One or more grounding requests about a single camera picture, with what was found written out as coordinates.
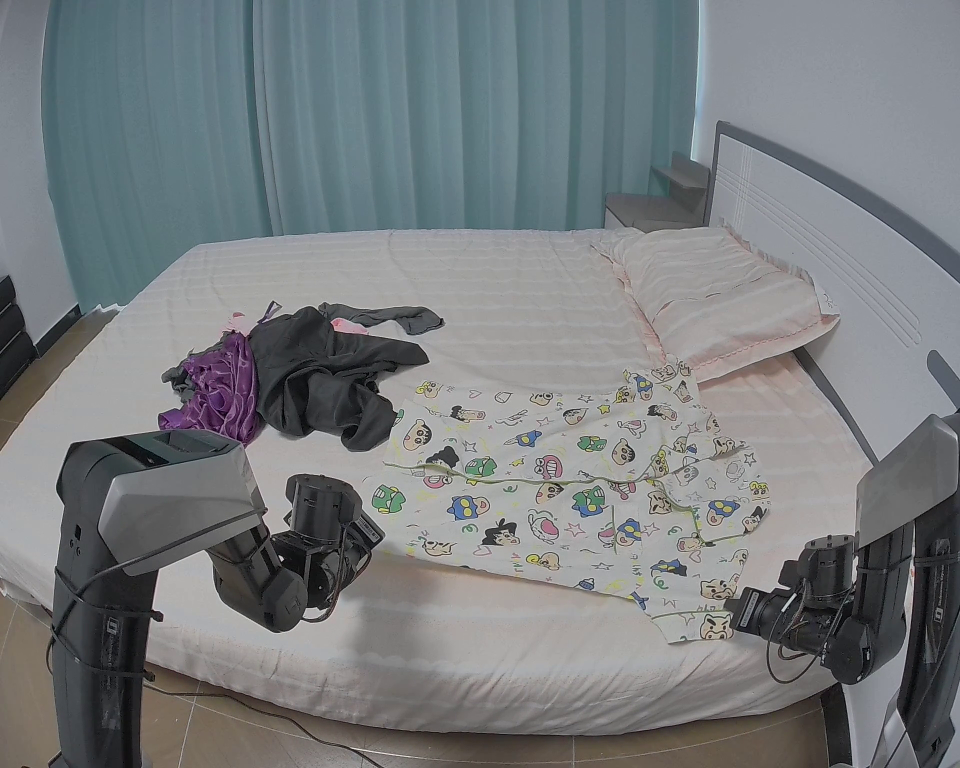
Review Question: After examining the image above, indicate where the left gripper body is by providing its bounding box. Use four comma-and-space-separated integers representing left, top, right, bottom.
316, 508, 388, 595

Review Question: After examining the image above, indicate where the blue-green curtain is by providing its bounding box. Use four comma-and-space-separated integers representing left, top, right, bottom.
41, 0, 275, 312
255, 0, 702, 234

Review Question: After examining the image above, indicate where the black cable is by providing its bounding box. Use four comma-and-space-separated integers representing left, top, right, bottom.
144, 669, 425, 762

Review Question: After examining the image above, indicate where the black garment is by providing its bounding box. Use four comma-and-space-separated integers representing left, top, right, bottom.
251, 306, 430, 453

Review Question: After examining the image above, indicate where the bed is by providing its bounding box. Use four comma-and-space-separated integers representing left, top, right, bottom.
0, 120, 960, 740

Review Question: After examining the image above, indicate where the purple satin garment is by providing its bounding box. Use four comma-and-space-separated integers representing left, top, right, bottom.
157, 300, 282, 444

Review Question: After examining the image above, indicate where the pink garment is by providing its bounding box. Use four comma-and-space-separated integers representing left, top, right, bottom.
223, 309, 370, 336

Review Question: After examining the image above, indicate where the white printed pyjama top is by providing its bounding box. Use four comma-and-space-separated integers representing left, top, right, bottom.
372, 358, 772, 646

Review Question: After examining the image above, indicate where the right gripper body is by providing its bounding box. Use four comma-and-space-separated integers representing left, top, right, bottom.
735, 586, 802, 640

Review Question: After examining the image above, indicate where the dark grey thin garment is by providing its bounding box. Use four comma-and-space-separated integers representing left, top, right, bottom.
318, 302, 445, 337

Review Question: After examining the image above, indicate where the grey bedside table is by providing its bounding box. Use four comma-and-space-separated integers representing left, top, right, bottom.
603, 150, 712, 232

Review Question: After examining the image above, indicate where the pink striped pillow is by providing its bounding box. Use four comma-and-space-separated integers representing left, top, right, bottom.
590, 221, 843, 384

